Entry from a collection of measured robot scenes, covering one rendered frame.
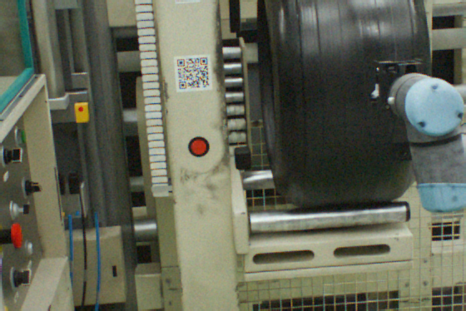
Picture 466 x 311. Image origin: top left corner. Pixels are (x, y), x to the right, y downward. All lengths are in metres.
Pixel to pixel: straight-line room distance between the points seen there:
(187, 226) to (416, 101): 0.82
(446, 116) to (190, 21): 0.72
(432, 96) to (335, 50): 0.45
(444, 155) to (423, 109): 0.08
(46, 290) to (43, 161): 0.25
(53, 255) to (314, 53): 0.65
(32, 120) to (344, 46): 0.61
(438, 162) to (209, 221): 0.77
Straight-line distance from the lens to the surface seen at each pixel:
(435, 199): 1.29
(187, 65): 1.82
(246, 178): 2.11
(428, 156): 1.27
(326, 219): 1.86
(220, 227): 1.92
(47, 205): 1.76
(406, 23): 1.69
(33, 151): 1.73
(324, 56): 1.65
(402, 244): 1.89
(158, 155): 1.88
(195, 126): 1.85
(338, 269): 1.88
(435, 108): 1.24
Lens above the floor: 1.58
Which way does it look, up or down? 17 degrees down
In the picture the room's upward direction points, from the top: 4 degrees counter-clockwise
